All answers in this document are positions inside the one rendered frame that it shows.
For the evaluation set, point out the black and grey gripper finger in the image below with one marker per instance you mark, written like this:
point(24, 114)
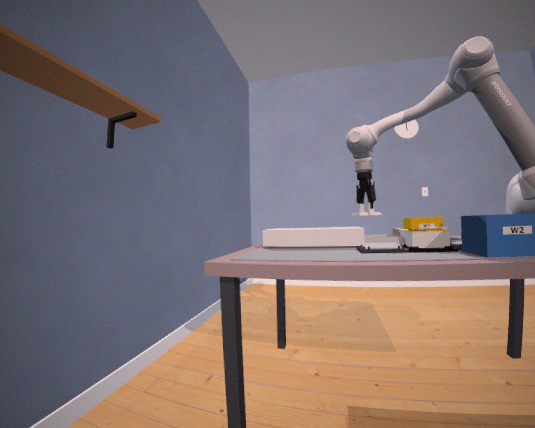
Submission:
point(360, 197)
point(371, 197)

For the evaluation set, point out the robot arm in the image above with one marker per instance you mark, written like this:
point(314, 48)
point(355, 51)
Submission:
point(475, 68)

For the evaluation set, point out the grey flat work mat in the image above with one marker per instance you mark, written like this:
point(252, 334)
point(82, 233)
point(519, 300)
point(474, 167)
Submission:
point(351, 254)

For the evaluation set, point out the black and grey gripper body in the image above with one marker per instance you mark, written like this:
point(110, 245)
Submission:
point(364, 177)

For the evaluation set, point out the blue open-top bin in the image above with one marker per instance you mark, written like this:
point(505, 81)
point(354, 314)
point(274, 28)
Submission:
point(506, 235)

